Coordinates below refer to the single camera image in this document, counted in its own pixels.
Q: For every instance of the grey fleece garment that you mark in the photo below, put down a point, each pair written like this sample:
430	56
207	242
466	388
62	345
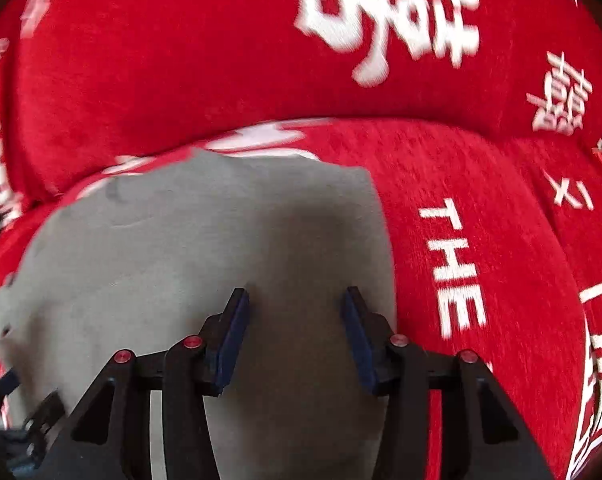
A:
181	240

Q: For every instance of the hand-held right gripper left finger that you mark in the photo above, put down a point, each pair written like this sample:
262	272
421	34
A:
233	340

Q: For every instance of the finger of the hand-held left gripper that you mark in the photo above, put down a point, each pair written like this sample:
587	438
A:
46	415

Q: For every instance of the red printed sofa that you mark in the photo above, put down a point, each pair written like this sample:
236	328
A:
231	60

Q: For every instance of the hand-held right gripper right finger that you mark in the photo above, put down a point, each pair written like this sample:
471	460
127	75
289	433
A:
357	340

